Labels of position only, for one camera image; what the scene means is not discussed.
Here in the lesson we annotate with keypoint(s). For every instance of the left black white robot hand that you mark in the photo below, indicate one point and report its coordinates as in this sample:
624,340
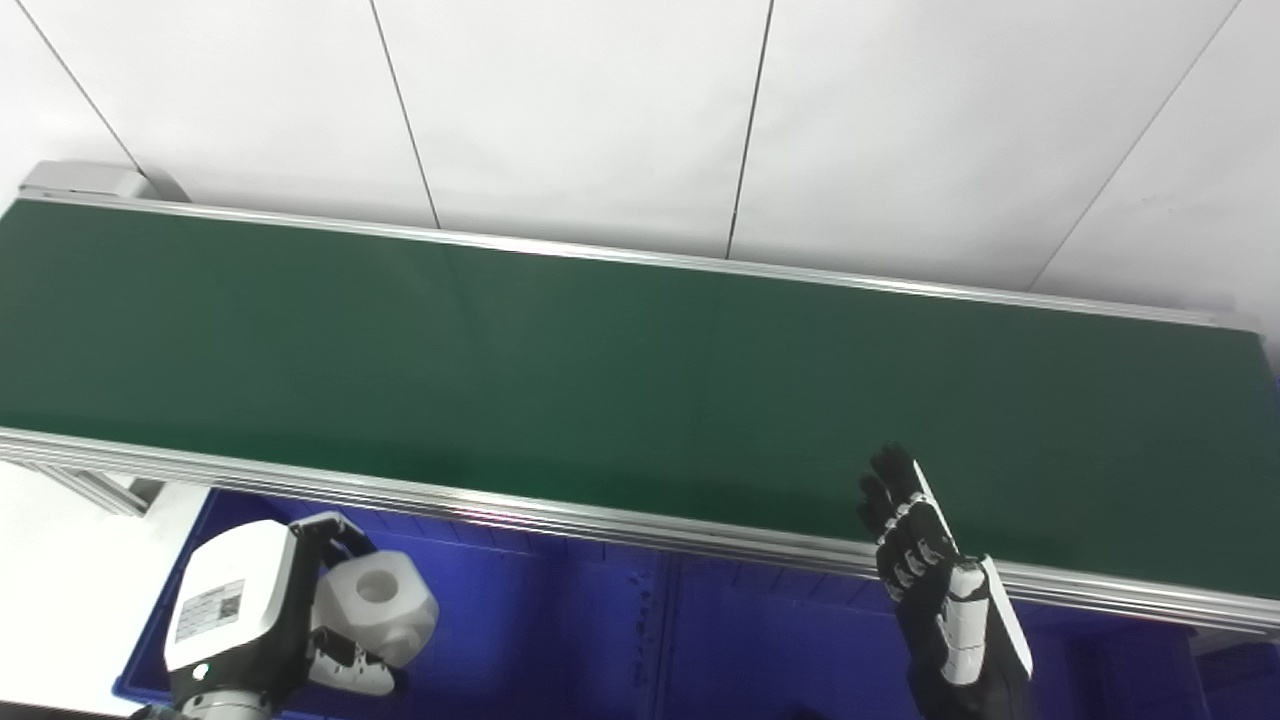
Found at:
235,600

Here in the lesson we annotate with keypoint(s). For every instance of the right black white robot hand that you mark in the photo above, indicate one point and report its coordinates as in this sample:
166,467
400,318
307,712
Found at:
930,580

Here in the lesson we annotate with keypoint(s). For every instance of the white plastic block with holes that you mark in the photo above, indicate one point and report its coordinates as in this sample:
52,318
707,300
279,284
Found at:
385,600

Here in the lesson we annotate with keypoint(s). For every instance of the aluminium conveyor support leg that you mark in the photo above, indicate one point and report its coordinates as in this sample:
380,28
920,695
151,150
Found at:
105,490

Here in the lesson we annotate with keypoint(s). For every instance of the green conveyor belt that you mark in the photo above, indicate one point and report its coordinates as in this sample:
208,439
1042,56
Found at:
640,380
600,520

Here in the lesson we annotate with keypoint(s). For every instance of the grey conveyor end housing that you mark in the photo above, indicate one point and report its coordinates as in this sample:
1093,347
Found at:
85,178

